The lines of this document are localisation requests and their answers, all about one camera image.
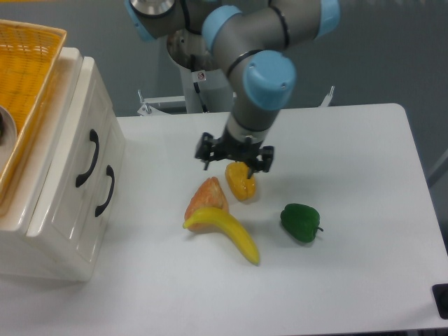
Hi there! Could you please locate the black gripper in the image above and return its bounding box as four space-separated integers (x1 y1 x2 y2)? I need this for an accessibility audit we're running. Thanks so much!
195 132 274 179

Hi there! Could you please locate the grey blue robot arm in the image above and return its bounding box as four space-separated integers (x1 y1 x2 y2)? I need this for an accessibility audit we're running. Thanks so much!
125 1 340 174

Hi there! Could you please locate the white drawer cabinet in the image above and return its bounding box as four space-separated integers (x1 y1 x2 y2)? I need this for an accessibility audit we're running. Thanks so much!
0 46 127 283

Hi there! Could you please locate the yellow toy bell pepper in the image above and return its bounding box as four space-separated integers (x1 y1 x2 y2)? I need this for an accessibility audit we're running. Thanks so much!
225 162 257 201

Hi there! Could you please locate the orange toy fruit wedge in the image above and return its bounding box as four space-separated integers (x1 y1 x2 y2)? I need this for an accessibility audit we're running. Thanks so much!
183 177 230 235

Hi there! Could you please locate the yellow toy banana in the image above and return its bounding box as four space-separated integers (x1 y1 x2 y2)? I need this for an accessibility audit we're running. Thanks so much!
183 207 260 265

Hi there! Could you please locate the green toy bell pepper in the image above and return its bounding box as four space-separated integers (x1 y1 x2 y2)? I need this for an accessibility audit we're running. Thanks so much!
280 203 323 244

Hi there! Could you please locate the yellow woven basket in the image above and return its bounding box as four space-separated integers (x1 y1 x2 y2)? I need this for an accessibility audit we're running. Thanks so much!
1 20 67 203

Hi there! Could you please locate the grey bowl in basket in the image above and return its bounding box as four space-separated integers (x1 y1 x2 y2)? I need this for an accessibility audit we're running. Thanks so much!
0 107 18 170

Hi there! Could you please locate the black table corner clamp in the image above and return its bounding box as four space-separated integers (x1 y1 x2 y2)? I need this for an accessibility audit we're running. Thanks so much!
432 283 448 320

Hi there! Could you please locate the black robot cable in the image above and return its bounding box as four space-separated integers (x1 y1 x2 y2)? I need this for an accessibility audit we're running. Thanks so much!
190 54 211 113

